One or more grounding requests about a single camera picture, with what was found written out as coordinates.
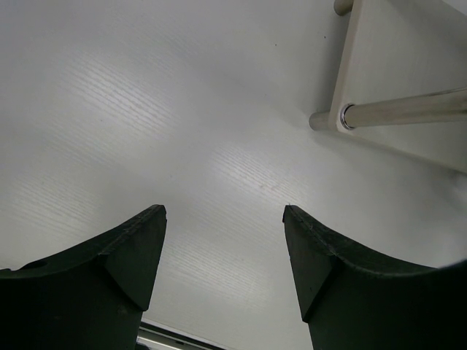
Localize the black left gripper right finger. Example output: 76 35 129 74
282 205 466 349

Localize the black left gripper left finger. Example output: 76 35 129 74
1 205 167 349

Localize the beige two-tier shoe shelf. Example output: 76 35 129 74
309 1 466 172

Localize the aluminium mounting rail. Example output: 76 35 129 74
135 322 223 350

